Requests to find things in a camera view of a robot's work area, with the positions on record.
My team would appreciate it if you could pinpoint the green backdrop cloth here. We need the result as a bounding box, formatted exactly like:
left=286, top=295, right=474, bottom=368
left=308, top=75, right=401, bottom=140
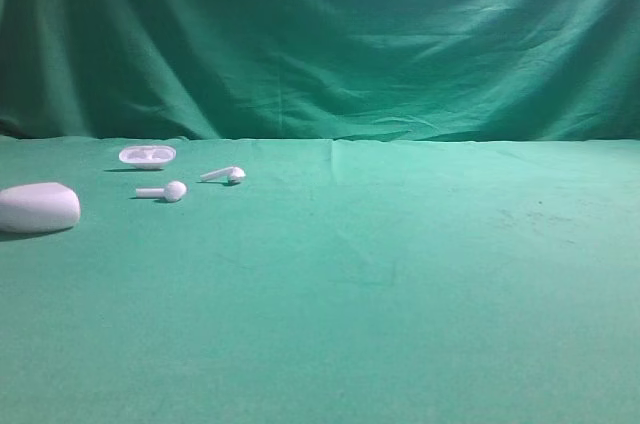
left=1, top=0, right=639, bottom=141

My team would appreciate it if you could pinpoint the green table cloth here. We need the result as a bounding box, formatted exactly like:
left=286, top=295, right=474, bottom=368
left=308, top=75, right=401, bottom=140
left=1, top=138, right=639, bottom=423

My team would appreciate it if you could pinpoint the white earbud case lid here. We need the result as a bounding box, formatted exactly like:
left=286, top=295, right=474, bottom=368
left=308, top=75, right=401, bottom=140
left=118, top=145, right=177, bottom=170

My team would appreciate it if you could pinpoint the white earbud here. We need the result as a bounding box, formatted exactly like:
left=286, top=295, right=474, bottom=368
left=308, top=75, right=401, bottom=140
left=135, top=181, right=188, bottom=203
left=200, top=166, right=246, bottom=185

